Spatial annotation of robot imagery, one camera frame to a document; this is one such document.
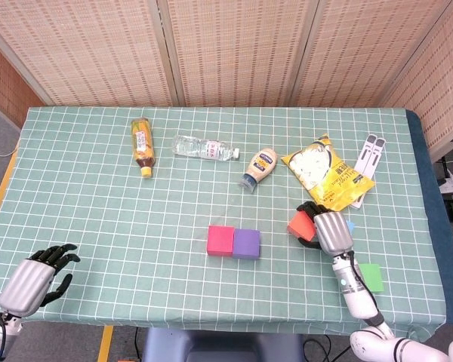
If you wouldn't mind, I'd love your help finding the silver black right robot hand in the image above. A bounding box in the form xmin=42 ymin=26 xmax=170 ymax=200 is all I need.
xmin=296 ymin=201 xmax=355 ymax=256

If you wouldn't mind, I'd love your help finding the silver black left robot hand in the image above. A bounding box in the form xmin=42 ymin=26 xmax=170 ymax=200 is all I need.
xmin=0 ymin=244 xmax=81 ymax=317

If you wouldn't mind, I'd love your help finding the orange foam block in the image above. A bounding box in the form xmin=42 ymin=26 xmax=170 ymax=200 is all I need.
xmin=287 ymin=211 xmax=316 ymax=241

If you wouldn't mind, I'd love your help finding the green foam block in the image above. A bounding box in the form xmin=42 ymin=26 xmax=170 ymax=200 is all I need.
xmin=358 ymin=262 xmax=385 ymax=294

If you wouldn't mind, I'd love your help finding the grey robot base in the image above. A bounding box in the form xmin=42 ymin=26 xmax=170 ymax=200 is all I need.
xmin=141 ymin=326 xmax=307 ymax=362

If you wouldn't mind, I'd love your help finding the yellow snack bag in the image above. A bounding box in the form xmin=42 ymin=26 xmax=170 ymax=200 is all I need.
xmin=280 ymin=133 xmax=376 ymax=213

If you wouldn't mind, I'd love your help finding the white card package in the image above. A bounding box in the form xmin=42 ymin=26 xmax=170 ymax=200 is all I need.
xmin=349 ymin=133 xmax=387 ymax=210

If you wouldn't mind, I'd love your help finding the purple foam block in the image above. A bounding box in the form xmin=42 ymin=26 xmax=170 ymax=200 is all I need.
xmin=232 ymin=228 xmax=261 ymax=261

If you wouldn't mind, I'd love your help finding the mayonnaise squeeze bottle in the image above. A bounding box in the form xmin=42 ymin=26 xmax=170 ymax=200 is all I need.
xmin=238 ymin=148 xmax=279 ymax=194

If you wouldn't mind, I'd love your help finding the pink foam block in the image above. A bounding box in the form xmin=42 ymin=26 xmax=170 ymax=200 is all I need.
xmin=206 ymin=225 xmax=236 ymax=258

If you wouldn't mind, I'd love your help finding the blue table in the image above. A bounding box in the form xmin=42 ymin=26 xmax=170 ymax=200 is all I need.
xmin=405 ymin=109 xmax=453 ymax=325

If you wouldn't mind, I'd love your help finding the green checkered tablecloth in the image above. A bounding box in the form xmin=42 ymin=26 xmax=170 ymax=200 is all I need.
xmin=0 ymin=106 xmax=448 ymax=342

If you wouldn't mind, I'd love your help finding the clear water bottle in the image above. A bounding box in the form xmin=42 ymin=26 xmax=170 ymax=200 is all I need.
xmin=173 ymin=134 xmax=241 ymax=161

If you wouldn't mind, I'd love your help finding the yellow tea bottle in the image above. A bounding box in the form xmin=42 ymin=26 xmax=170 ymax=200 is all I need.
xmin=131 ymin=117 xmax=156 ymax=179

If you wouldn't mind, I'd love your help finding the bamboo folding screen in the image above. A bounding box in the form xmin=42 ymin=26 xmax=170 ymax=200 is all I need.
xmin=0 ymin=0 xmax=453 ymax=154

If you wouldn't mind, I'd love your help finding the black cable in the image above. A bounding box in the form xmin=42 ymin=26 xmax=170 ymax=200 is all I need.
xmin=304 ymin=338 xmax=331 ymax=362

